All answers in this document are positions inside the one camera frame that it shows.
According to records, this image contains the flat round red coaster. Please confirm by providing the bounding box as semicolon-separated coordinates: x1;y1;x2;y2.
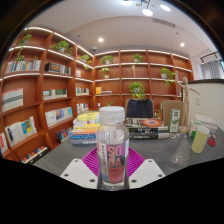
207;137;217;148

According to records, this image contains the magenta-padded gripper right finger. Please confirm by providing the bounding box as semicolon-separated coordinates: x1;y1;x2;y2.
127;147;167;190

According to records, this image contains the clear plastic drink bottle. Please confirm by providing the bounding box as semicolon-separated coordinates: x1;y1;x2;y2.
95;105;130;192

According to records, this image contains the black ceiling track rail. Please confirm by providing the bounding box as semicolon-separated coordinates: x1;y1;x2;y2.
199;51;221;64

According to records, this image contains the stack of white books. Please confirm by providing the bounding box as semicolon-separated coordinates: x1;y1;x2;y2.
194;114;218;133

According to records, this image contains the small green white box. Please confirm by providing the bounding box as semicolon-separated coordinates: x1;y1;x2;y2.
188;120;204;139

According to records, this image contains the stack of dark books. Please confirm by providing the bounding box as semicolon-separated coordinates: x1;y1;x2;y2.
124;117;176;140

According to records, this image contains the yellow striped white mug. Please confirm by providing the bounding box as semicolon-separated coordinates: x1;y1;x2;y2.
190;125;211;154

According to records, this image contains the dark blue chair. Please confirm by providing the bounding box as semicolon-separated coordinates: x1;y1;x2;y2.
124;98;155;119

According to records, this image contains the tall green white carton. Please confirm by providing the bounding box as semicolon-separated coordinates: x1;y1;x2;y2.
168;108;181;134

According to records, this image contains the branched globe ceiling lamp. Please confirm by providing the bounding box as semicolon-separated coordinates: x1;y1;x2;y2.
120;0;172;17

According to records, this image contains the red-brown wall shelf unit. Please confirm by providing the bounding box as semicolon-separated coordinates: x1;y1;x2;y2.
0;26;195;164

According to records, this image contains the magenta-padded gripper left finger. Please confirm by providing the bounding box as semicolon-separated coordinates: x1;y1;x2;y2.
59;147;100;190

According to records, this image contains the stack of colourful books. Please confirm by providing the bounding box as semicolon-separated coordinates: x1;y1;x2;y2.
68;110;101;146

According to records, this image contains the grey window curtain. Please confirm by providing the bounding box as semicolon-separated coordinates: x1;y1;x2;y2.
199;59;224;80

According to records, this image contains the ceiling air vent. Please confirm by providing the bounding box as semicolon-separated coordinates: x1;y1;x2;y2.
152;18;177;29

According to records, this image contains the tan upholstered chair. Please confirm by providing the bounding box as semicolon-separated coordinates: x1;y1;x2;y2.
162;99;185;126

